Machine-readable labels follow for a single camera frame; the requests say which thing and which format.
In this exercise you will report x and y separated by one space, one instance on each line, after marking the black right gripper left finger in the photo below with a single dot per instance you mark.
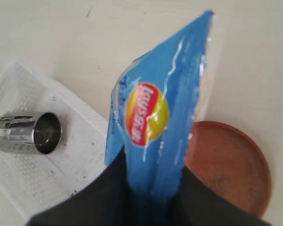
107 201

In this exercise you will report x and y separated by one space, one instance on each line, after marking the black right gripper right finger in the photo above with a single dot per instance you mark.
196 205

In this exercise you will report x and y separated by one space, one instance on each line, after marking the brown wooden plate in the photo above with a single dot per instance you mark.
231 164

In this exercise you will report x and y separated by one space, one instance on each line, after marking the white perforated plastic basket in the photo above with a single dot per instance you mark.
36 182

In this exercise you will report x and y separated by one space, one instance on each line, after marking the steel cup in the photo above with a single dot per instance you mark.
30 132

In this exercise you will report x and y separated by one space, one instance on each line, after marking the blue snack bag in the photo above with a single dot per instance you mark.
152 111

